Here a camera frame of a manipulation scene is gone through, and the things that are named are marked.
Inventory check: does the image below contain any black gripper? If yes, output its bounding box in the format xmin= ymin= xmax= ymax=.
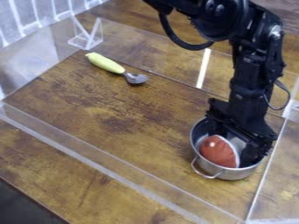
xmin=205 ymin=83 xmax=276 ymax=168

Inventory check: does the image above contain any red white plush mushroom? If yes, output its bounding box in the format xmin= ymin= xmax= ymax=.
xmin=199 ymin=135 xmax=245 ymax=168

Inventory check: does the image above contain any silver metal pot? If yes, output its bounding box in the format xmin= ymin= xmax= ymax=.
xmin=191 ymin=118 xmax=266 ymax=180

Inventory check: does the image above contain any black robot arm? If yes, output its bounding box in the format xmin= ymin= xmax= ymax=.
xmin=143 ymin=0 xmax=286 ymax=167

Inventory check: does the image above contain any yellow handled spoon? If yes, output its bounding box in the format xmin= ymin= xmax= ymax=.
xmin=85 ymin=52 xmax=148 ymax=85

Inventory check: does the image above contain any clear acrylic enclosure wall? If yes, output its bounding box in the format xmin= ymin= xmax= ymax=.
xmin=0 ymin=0 xmax=299 ymax=224

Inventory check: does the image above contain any clear acrylic triangular bracket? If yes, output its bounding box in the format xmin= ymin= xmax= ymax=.
xmin=68 ymin=17 xmax=104 ymax=51

